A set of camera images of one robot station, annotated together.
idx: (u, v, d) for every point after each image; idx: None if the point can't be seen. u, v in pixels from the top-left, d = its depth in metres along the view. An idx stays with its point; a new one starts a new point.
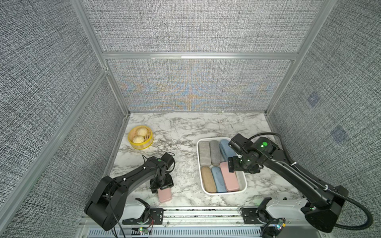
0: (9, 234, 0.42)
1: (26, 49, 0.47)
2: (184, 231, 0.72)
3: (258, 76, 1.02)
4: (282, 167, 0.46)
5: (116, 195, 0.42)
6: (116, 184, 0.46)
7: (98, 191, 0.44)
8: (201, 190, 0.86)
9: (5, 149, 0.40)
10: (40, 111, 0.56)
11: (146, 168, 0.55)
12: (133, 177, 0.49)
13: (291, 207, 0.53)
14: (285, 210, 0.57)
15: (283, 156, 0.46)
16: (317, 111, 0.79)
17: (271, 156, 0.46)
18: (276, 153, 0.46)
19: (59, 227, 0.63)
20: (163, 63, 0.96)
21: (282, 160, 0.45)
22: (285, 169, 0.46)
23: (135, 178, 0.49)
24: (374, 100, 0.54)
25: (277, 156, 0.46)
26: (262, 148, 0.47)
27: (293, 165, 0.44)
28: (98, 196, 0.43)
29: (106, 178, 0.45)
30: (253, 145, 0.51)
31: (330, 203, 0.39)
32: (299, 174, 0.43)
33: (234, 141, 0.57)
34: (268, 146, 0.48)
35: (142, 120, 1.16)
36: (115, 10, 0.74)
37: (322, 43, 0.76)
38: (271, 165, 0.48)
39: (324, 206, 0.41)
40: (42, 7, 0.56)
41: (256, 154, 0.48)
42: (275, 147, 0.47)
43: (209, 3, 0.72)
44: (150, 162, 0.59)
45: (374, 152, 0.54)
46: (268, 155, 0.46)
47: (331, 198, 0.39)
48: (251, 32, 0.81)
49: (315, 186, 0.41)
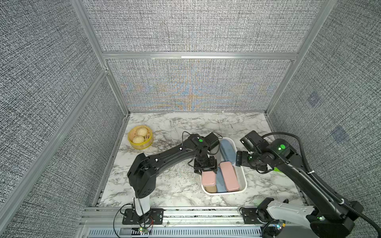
0: (9, 234, 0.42)
1: (27, 49, 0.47)
2: (184, 231, 0.72)
3: (258, 76, 1.02)
4: (296, 174, 0.44)
5: (145, 176, 0.44)
6: (149, 162, 0.49)
7: (136, 163, 0.48)
8: (201, 190, 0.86)
9: (5, 149, 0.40)
10: (40, 111, 0.56)
11: (182, 149, 0.52)
12: (165, 158, 0.48)
13: (294, 211, 0.53)
14: (286, 213, 0.56)
15: (299, 163, 0.43)
16: (317, 111, 0.79)
17: (288, 162, 0.43)
18: (293, 159, 0.43)
19: (59, 227, 0.63)
20: (163, 64, 0.96)
21: (298, 166, 0.42)
22: (300, 177, 0.43)
23: (167, 160, 0.48)
24: (374, 100, 0.54)
25: (294, 162, 0.43)
26: (280, 150, 0.44)
27: (311, 174, 0.42)
28: (134, 168, 0.48)
29: (142, 154, 0.47)
30: (269, 146, 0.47)
31: (344, 218, 0.37)
32: (313, 182, 0.41)
33: (247, 138, 0.54)
34: (285, 149, 0.45)
35: (142, 120, 1.17)
36: (115, 10, 0.74)
37: (322, 43, 0.76)
38: (285, 169, 0.46)
39: (336, 219, 0.39)
40: (42, 7, 0.56)
41: (272, 156, 0.45)
42: (292, 152, 0.44)
43: (209, 3, 0.72)
44: (187, 144, 0.54)
45: (374, 152, 0.54)
46: (285, 160, 0.44)
47: (345, 212, 0.38)
48: (251, 32, 0.81)
49: (329, 198, 0.39)
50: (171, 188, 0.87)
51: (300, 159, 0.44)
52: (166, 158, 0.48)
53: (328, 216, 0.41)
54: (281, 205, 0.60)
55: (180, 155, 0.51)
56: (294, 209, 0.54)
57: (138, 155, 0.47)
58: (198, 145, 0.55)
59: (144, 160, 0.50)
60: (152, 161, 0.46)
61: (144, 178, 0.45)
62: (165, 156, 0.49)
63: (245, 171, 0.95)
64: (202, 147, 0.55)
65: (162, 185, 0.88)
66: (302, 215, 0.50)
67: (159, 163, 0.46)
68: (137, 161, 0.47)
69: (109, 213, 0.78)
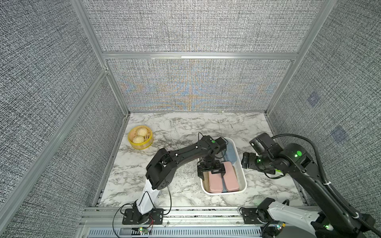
0: (9, 234, 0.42)
1: (27, 49, 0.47)
2: (184, 231, 0.72)
3: (258, 76, 1.02)
4: (312, 184, 0.41)
5: (167, 168, 0.48)
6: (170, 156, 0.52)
7: (158, 156, 0.52)
8: (201, 190, 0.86)
9: (5, 149, 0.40)
10: (40, 111, 0.56)
11: (198, 148, 0.57)
12: (184, 154, 0.53)
13: (298, 216, 0.53)
14: (288, 216, 0.56)
15: (315, 173, 0.40)
16: (317, 111, 0.79)
17: (304, 171, 0.40)
18: (309, 168, 0.40)
19: (59, 226, 0.63)
20: (163, 63, 0.96)
21: (314, 177, 0.40)
22: (314, 186, 0.41)
23: (185, 155, 0.53)
24: (374, 100, 0.54)
25: (310, 171, 0.40)
26: (296, 158, 0.41)
27: (327, 185, 0.39)
28: (156, 161, 0.52)
29: (163, 149, 0.52)
30: (284, 152, 0.43)
31: (357, 232, 0.36)
32: (327, 192, 0.39)
33: (259, 141, 0.50)
34: (302, 156, 0.41)
35: (142, 120, 1.17)
36: (115, 10, 0.74)
37: (322, 43, 0.76)
38: (298, 178, 0.43)
39: (348, 232, 0.38)
40: (42, 7, 0.56)
41: (286, 163, 0.42)
42: (309, 160, 0.41)
43: (209, 3, 0.72)
44: (202, 143, 0.59)
45: (374, 152, 0.54)
46: (301, 169, 0.41)
47: (357, 226, 0.36)
48: (251, 32, 0.81)
49: (344, 211, 0.38)
50: (171, 188, 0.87)
51: (317, 168, 0.41)
52: (184, 154, 0.53)
53: (339, 227, 0.40)
54: (283, 207, 0.60)
55: (196, 151, 0.56)
56: (298, 214, 0.53)
57: (160, 149, 0.52)
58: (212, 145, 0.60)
59: (164, 154, 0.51)
60: (172, 155, 0.51)
61: (165, 169, 0.49)
62: (183, 152, 0.53)
63: (245, 171, 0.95)
64: (214, 147, 0.60)
65: None
66: (306, 221, 0.49)
67: (179, 157, 0.51)
68: (160, 153, 0.51)
69: (109, 213, 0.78)
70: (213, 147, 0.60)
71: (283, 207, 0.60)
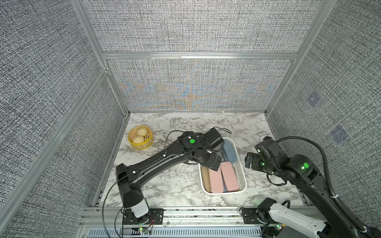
0: (9, 234, 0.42)
1: (27, 49, 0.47)
2: (184, 231, 0.72)
3: (258, 76, 1.02)
4: (319, 197, 0.41)
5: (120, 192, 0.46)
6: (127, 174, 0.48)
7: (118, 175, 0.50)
8: (201, 190, 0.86)
9: (5, 149, 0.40)
10: (40, 111, 0.56)
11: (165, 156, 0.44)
12: (143, 169, 0.42)
13: (302, 223, 0.52)
14: (292, 221, 0.56)
15: (323, 185, 0.41)
16: (317, 111, 0.79)
17: (312, 183, 0.41)
18: (317, 181, 0.41)
19: (59, 226, 0.63)
20: (163, 63, 0.96)
21: (322, 190, 0.40)
22: (321, 199, 0.41)
23: (144, 170, 0.42)
24: (374, 100, 0.54)
25: (317, 183, 0.41)
26: (303, 170, 0.41)
27: (334, 199, 0.40)
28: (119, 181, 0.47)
29: (122, 165, 0.43)
30: (291, 164, 0.43)
31: None
32: (334, 204, 0.39)
33: (266, 148, 0.49)
34: (308, 169, 0.42)
35: (142, 120, 1.17)
36: (115, 10, 0.74)
37: (322, 43, 0.76)
38: (305, 190, 0.43)
39: None
40: (42, 7, 0.56)
41: (293, 175, 0.42)
42: (315, 172, 0.42)
43: (209, 3, 0.72)
44: (174, 148, 0.45)
45: (374, 152, 0.54)
46: (308, 182, 0.41)
47: None
48: (251, 32, 0.81)
49: (351, 225, 0.38)
50: (171, 188, 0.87)
51: (324, 181, 0.41)
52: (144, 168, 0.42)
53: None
54: (286, 211, 0.59)
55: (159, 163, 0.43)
56: (302, 221, 0.53)
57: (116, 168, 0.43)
58: (188, 147, 0.44)
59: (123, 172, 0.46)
60: (130, 173, 0.42)
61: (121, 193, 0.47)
62: (143, 165, 0.43)
63: (245, 171, 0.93)
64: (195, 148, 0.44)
65: (162, 185, 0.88)
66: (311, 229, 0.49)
67: (138, 175, 0.41)
68: (117, 173, 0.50)
69: (109, 213, 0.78)
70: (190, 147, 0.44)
71: (286, 210, 0.59)
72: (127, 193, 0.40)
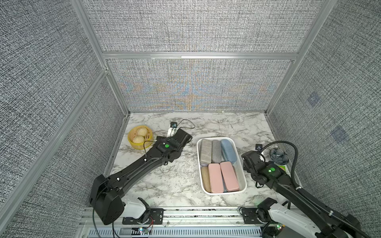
0: (9, 234, 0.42)
1: (27, 49, 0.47)
2: (184, 231, 0.72)
3: (258, 76, 1.02)
4: (287, 192, 0.51)
5: (107, 199, 0.40)
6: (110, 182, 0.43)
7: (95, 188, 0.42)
8: (201, 190, 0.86)
9: (5, 149, 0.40)
10: (40, 111, 0.56)
11: (146, 161, 0.49)
12: (127, 175, 0.44)
13: (301, 224, 0.52)
14: (291, 221, 0.56)
15: (288, 181, 0.52)
16: (317, 111, 0.79)
17: (279, 181, 0.52)
18: (283, 179, 0.52)
19: (59, 226, 0.63)
20: (163, 63, 0.96)
21: (287, 184, 0.51)
22: (290, 193, 0.50)
23: (129, 176, 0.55)
24: (374, 100, 0.54)
25: (284, 181, 0.52)
26: (270, 172, 0.55)
27: (298, 190, 0.49)
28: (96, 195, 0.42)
29: (102, 176, 0.42)
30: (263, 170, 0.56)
31: (334, 228, 0.40)
32: (300, 195, 0.48)
33: (247, 157, 0.64)
34: (275, 171, 0.55)
35: (142, 120, 1.17)
36: (115, 10, 0.74)
37: (322, 43, 0.76)
38: (278, 188, 0.54)
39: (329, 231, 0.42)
40: (42, 7, 0.56)
41: (265, 179, 0.56)
42: (281, 173, 0.54)
43: (209, 3, 0.72)
44: (153, 153, 0.51)
45: (374, 152, 0.54)
46: (277, 181, 0.53)
47: (335, 223, 0.41)
48: (251, 32, 0.81)
49: (318, 210, 0.44)
50: (171, 188, 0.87)
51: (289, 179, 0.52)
52: (129, 174, 0.44)
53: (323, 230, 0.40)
54: (287, 211, 0.59)
55: (145, 166, 0.47)
56: (302, 222, 0.52)
57: (95, 180, 0.42)
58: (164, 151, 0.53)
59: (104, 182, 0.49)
60: (113, 180, 0.42)
61: (106, 202, 0.40)
62: (127, 172, 0.45)
63: (245, 171, 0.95)
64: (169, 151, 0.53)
65: (162, 185, 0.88)
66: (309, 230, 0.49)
67: (122, 181, 0.43)
68: (97, 186, 0.42)
69: None
70: (165, 150, 0.53)
71: (287, 211, 0.59)
72: (114, 200, 0.39)
